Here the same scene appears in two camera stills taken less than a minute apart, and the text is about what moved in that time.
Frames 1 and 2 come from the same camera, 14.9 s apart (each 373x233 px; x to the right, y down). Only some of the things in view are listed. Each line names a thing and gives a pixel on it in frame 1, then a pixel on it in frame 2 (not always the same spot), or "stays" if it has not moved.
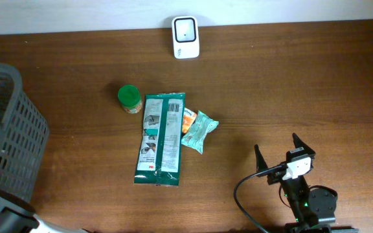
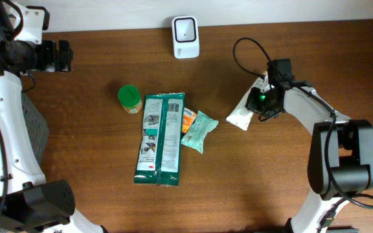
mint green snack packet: (195, 137) stays
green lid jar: (129, 96) stays
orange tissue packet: (189, 116) stays
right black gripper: (261, 164) -> (250, 105)
